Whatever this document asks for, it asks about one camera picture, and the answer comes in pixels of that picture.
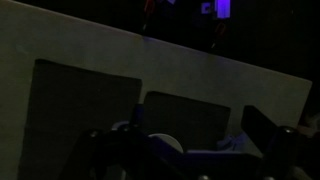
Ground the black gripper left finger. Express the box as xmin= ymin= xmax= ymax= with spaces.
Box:
xmin=59 ymin=103 xmax=188 ymax=180

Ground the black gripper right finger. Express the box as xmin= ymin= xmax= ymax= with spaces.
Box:
xmin=240 ymin=104 xmax=303 ymax=180

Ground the robot base with blue lights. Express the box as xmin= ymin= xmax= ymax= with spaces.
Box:
xmin=199 ymin=0 xmax=233 ymax=20

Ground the red black clamp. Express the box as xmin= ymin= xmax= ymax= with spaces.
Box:
xmin=209 ymin=21 xmax=229 ymax=51
xmin=141 ymin=0 xmax=157 ymax=33

